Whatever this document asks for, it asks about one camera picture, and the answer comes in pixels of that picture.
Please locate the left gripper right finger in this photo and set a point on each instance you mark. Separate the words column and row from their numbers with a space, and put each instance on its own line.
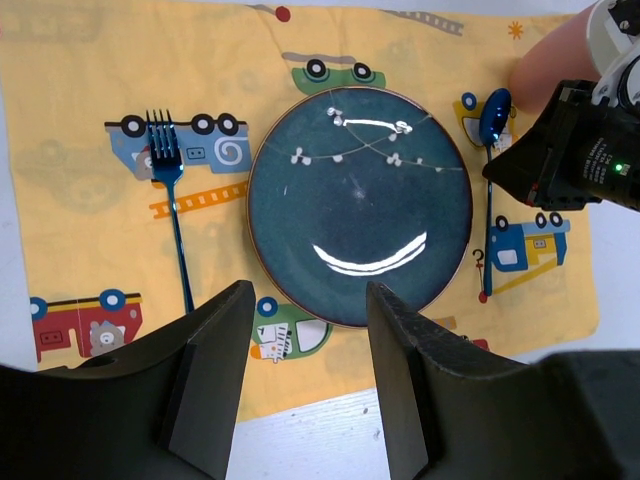
column 452, row 410

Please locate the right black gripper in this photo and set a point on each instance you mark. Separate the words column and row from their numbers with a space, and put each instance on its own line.
column 542, row 169

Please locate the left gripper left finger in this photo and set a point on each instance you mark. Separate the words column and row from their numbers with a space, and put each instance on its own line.
column 161, row 407

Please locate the blue metal spoon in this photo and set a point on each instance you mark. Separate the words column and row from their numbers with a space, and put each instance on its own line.
column 493, row 119

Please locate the pink ceramic mug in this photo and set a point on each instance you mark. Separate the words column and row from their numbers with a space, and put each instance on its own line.
column 563, row 54

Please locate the teal ceramic plate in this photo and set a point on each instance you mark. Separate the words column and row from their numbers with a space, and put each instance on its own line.
column 355, row 185

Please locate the blue metal fork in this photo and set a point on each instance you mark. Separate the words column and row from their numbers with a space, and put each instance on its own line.
column 168, row 169

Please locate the yellow car-print cloth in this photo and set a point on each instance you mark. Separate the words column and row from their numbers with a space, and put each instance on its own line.
column 88, row 224

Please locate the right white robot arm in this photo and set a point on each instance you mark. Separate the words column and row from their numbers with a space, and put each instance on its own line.
column 611, row 170

